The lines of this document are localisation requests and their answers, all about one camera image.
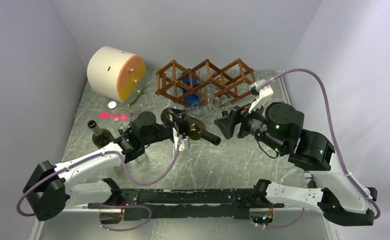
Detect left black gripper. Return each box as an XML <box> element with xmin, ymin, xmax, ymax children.
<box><xmin>142</xmin><ymin>108</ymin><xmax>191</xmax><ymax>146</ymax></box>

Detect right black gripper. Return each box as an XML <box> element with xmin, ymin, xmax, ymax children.
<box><xmin>214</xmin><ymin>96</ymin><xmax>287</xmax><ymax>154</ymax></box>

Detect dark green wine bottle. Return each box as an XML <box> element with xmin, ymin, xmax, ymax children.
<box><xmin>160</xmin><ymin>107</ymin><xmax>221</xmax><ymax>146</ymax></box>

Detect clear bottle black gold cap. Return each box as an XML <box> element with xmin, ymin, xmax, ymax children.
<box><xmin>213</xmin><ymin>77</ymin><xmax>236</xmax><ymax>109</ymax></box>

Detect blue square glass bottle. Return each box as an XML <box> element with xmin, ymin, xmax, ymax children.
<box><xmin>180</xmin><ymin>68</ymin><xmax>203</xmax><ymax>115</ymax></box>

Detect brown wooden wine rack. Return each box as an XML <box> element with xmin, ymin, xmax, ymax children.
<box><xmin>155</xmin><ymin>58</ymin><xmax>256</xmax><ymax>105</ymax></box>

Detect small clear glass bottle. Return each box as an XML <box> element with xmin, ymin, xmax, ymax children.
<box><xmin>114</xmin><ymin>127</ymin><xmax>148</xmax><ymax>164</ymax></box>

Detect olive wine bottle gold label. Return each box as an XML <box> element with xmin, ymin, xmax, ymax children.
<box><xmin>87</xmin><ymin>120</ymin><xmax>115</xmax><ymax>149</ymax></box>

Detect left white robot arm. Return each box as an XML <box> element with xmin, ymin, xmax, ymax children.
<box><xmin>16</xmin><ymin>107</ymin><xmax>189</xmax><ymax>221</ymax></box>

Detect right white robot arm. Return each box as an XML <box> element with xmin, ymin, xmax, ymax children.
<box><xmin>214</xmin><ymin>102</ymin><xmax>378</xmax><ymax>227</ymax></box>

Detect small white round cap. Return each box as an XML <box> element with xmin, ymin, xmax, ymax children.
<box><xmin>107</xmin><ymin>101</ymin><xmax>117</xmax><ymax>110</ymax></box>

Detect cream and orange cylinder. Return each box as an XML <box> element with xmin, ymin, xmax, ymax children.
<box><xmin>86</xmin><ymin>46</ymin><xmax>147</xmax><ymax>105</ymax></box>

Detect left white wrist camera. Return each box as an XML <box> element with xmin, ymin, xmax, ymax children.
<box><xmin>172</xmin><ymin>128</ymin><xmax>190</xmax><ymax>152</ymax></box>

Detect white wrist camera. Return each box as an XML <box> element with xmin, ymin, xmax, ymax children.
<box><xmin>172</xmin><ymin>128</ymin><xmax>190</xmax><ymax>152</ymax></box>
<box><xmin>248</xmin><ymin>77</ymin><xmax>274</xmax><ymax>114</ymax></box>

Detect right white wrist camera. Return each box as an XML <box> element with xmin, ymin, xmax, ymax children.
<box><xmin>248</xmin><ymin>77</ymin><xmax>274</xmax><ymax>114</ymax></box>

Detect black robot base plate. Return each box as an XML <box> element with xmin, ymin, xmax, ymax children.
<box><xmin>88</xmin><ymin>188</ymin><xmax>284</xmax><ymax>221</ymax></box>

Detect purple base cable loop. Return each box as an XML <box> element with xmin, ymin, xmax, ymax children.
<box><xmin>98</xmin><ymin>204</ymin><xmax>152</xmax><ymax>233</ymax></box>

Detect aluminium frame rail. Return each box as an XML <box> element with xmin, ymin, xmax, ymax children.
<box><xmin>30</xmin><ymin>204</ymin><xmax>338</xmax><ymax>240</ymax></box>

